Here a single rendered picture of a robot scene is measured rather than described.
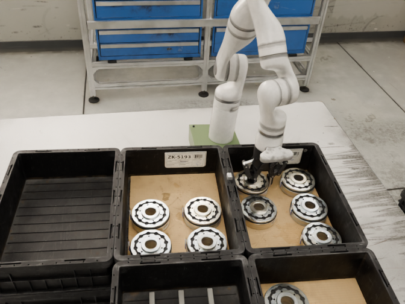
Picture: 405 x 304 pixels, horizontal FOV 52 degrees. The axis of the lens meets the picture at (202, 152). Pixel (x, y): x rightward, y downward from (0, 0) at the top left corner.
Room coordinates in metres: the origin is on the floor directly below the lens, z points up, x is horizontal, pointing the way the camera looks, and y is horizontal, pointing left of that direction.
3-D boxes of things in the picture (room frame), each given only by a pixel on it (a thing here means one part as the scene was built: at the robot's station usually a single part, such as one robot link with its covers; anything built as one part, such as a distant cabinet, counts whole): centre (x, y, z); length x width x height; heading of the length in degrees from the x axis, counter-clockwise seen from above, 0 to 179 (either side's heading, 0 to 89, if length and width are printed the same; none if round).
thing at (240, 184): (0.91, -0.15, 0.86); 0.10 x 0.10 x 0.01
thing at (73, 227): (0.72, 0.36, 0.87); 0.40 x 0.30 x 0.11; 8
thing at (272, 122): (0.91, -0.17, 1.12); 0.09 x 0.07 x 0.15; 116
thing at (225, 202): (0.77, 0.06, 0.87); 0.40 x 0.30 x 0.11; 8
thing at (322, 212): (0.82, -0.31, 0.86); 0.10 x 0.10 x 0.01
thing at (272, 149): (0.90, -0.19, 1.02); 0.11 x 0.09 x 0.06; 15
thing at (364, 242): (0.81, -0.23, 0.92); 0.40 x 0.30 x 0.02; 8
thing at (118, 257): (0.77, 0.06, 0.92); 0.40 x 0.30 x 0.02; 8
